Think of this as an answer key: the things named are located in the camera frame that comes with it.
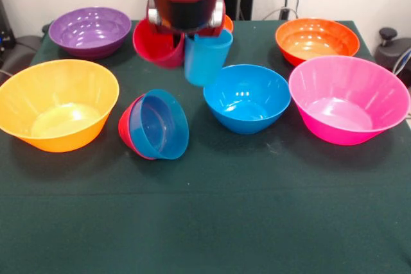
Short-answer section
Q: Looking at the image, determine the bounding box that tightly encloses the small red plastic bowl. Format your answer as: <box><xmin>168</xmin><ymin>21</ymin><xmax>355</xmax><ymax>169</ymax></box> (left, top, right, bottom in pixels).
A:
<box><xmin>118</xmin><ymin>94</ymin><xmax>158</xmax><ymax>160</ymax></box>

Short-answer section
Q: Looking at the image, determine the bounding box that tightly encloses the large pink plastic bowl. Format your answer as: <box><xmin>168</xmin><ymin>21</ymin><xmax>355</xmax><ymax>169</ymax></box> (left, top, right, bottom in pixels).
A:
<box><xmin>288</xmin><ymin>55</ymin><xmax>411</xmax><ymax>146</ymax></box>

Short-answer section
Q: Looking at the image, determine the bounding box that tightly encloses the small translucent blue bowl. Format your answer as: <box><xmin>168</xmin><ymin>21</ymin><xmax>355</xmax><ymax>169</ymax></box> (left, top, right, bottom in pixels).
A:
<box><xmin>128</xmin><ymin>89</ymin><xmax>190</xmax><ymax>160</ymax></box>

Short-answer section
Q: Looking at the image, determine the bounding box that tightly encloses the blue plastic cup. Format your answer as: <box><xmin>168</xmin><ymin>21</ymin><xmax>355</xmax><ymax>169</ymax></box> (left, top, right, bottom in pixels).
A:
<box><xmin>184</xmin><ymin>29</ymin><xmax>234</xmax><ymax>87</ymax></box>

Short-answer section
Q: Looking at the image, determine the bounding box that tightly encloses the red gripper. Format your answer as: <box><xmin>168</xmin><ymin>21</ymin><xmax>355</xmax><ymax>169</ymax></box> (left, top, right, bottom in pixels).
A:
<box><xmin>146</xmin><ymin>0</ymin><xmax>227</xmax><ymax>50</ymax></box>

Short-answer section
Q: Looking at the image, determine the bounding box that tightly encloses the black equipment box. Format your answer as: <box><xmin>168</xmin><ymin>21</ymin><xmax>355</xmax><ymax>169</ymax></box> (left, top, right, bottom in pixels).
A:
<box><xmin>0</xmin><ymin>0</ymin><xmax>17</xmax><ymax>66</ymax></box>

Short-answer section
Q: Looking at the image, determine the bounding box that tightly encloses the black round equipment with knob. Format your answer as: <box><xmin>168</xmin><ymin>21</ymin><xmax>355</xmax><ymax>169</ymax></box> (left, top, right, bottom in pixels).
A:
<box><xmin>374</xmin><ymin>27</ymin><xmax>411</xmax><ymax>89</ymax></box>

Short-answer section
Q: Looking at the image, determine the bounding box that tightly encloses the opaque blue plastic bowl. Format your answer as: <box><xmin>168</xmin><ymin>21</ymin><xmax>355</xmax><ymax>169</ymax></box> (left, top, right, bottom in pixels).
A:
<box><xmin>203</xmin><ymin>64</ymin><xmax>292</xmax><ymax>135</ymax></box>

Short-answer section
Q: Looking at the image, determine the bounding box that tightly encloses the large yellow-orange plastic bowl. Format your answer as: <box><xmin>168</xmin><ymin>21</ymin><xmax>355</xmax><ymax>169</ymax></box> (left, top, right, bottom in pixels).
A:
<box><xmin>0</xmin><ymin>58</ymin><xmax>120</xmax><ymax>153</ymax></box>

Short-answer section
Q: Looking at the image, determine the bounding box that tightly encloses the orange plastic bowl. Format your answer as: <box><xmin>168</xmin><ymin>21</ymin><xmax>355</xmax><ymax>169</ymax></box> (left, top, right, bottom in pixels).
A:
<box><xmin>223</xmin><ymin>13</ymin><xmax>234</xmax><ymax>34</ymax></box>
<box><xmin>275</xmin><ymin>18</ymin><xmax>360</xmax><ymax>67</ymax></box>

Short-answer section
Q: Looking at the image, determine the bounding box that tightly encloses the red plastic cup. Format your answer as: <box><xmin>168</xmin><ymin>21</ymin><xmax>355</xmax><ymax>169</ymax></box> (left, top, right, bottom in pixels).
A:
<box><xmin>132</xmin><ymin>19</ymin><xmax>186</xmax><ymax>69</ymax></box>

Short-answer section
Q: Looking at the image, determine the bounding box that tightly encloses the dark green tablecloth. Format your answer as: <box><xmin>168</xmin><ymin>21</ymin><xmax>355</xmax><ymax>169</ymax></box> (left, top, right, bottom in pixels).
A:
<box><xmin>0</xmin><ymin>19</ymin><xmax>411</xmax><ymax>274</ymax></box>

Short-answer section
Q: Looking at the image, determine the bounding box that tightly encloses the purple plastic bowl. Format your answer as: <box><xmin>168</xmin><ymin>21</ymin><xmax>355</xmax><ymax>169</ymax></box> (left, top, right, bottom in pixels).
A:
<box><xmin>48</xmin><ymin>6</ymin><xmax>132</xmax><ymax>60</ymax></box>

